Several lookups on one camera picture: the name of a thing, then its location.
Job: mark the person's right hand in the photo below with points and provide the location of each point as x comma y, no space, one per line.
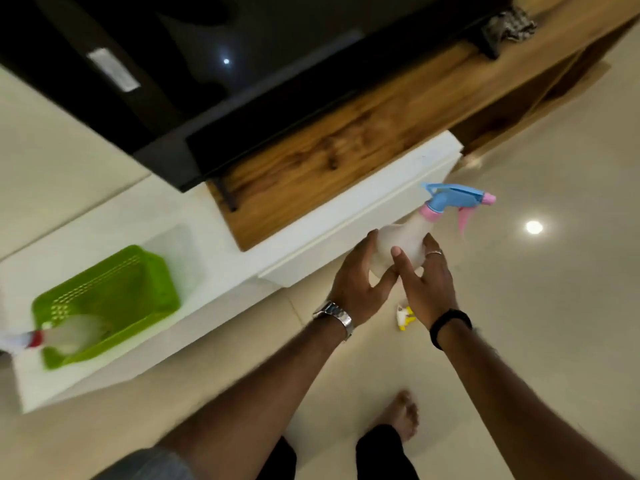
431,289

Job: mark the person's left hand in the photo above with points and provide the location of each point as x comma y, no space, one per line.
352,289

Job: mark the person's left thumb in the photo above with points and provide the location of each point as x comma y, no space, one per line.
385,285

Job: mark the person's right thumb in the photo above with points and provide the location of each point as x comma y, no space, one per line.
401,262

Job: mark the blue pink trigger spray bottle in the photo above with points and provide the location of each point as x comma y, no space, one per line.
400,237

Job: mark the person's right forearm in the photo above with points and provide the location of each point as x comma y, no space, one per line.
510,399

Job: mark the person's left forearm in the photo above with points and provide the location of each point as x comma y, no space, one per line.
260,399

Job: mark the yellow white small object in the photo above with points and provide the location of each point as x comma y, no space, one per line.
405,318

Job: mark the silver wristwatch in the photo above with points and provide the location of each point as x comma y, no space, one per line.
336,314

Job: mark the white low cabinet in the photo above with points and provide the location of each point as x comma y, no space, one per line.
345,214

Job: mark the black wristband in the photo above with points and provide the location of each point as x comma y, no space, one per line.
450,322

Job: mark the person's bare foot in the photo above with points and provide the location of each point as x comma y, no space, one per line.
400,414

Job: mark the wooden television cabinet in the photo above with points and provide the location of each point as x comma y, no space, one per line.
360,129

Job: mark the person's black trousers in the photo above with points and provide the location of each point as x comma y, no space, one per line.
382,457

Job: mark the black television stand foot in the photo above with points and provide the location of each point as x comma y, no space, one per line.
487,44

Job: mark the black television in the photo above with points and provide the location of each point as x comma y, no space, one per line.
240,64

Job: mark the green plastic basket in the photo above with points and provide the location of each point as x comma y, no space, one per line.
125,289

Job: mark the checkered cloth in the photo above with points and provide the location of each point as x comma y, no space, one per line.
510,24

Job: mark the person's grey sleeve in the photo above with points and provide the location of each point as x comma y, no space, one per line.
145,467

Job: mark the red white trigger spray bottle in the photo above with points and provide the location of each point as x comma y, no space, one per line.
65,333

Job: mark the white label sticker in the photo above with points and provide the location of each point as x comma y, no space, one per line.
113,69

